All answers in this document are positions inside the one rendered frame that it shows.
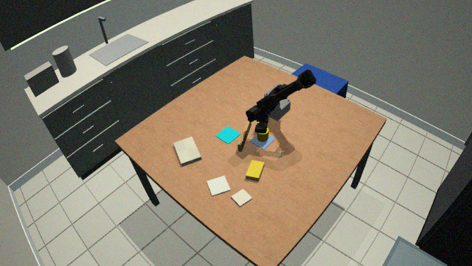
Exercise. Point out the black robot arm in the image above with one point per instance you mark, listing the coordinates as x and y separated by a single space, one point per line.
305 80

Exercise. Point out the olive-yellow cup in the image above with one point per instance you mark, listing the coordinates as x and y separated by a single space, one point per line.
263 137

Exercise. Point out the yellow rectangular block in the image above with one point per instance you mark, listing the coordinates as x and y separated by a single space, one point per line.
255 170

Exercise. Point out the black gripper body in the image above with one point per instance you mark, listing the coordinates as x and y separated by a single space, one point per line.
261 127

